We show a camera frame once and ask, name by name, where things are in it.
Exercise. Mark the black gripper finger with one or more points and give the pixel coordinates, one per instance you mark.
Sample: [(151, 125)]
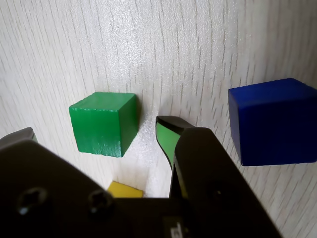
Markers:
[(210, 178), (44, 188)]

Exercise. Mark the green wooden cube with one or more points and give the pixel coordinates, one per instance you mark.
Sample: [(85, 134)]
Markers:
[(99, 126)]

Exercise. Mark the yellow wooden cube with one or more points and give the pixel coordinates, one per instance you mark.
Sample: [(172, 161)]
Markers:
[(125, 192)]

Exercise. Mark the blue wooden cube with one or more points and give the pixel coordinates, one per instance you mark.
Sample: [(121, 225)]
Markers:
[(272, 124)]

